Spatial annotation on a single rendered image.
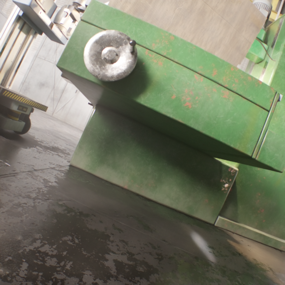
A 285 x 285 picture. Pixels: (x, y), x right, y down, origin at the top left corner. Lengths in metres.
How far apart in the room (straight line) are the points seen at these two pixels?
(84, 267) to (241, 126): 0.81
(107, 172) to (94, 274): 1.26
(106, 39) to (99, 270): 0.77
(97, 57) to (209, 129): 0.52
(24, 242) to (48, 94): 8.00
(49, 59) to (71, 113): 2.07
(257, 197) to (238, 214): 0.23
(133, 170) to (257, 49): 1.74
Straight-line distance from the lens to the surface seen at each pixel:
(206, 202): 2.03
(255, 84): 1.16
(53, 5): 2.37
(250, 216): 2.34
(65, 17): 1.84
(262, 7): 2.95
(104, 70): 0.94
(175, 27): 1.53
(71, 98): 8.23
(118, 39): 0.97
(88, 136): 1.87
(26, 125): 2.21
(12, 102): 1.90
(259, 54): 2.73
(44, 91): 8.67
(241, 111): 1.10
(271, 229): 2.50
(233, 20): 1.74
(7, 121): 1.92
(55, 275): 0.63
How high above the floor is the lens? 0.35
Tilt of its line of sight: 1 degrees up
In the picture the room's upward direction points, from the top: 24 degrees clockwise
